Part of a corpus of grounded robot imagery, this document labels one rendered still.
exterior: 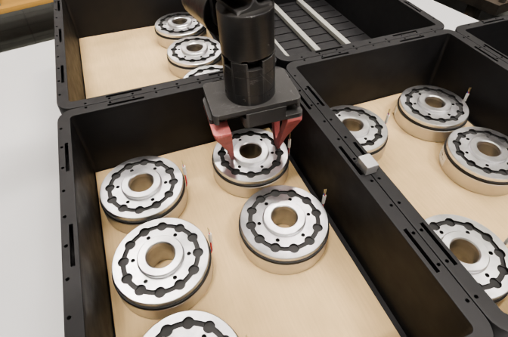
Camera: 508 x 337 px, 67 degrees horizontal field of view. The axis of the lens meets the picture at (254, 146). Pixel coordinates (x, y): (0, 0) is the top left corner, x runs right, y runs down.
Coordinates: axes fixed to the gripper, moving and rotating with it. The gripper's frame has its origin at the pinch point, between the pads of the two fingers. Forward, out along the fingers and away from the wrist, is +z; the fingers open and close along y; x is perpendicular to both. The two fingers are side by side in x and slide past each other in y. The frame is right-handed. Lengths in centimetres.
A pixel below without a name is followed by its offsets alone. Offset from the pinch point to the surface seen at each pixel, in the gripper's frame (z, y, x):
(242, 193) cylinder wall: 3.2, 3.1, 4.7
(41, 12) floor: 82, 85, -260
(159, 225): 0.7, 13.6, 8.0
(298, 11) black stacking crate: 5, -24, -44
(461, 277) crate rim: -5.3, -10.6, 25.3
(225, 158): 0.8, 4.0, 0.1
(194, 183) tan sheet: 3.8, 8.6, 0.4
